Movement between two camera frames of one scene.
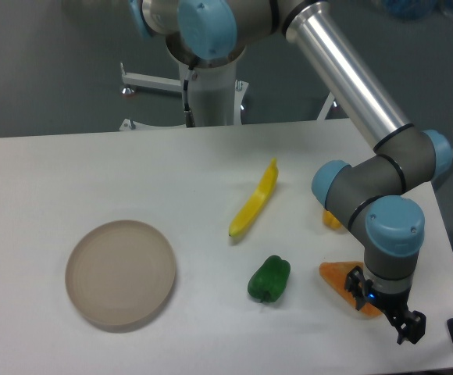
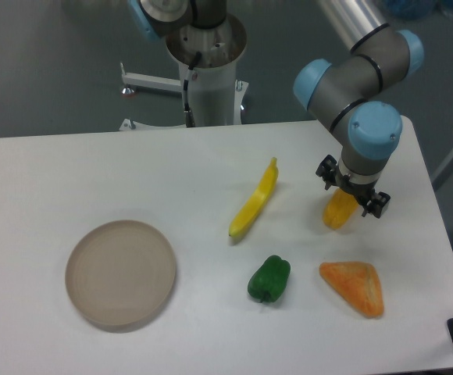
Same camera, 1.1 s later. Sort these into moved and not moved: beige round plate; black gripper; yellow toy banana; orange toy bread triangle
Moved: black gripper
Not moved: beige round plate; yellow toy banana; orange toy bread triangle
